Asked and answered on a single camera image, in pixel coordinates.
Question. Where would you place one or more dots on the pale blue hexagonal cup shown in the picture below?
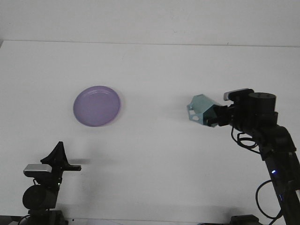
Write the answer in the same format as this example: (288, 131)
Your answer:
(201, 106)

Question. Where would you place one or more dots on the pale purple round plate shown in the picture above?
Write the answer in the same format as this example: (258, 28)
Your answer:
(97, 106)

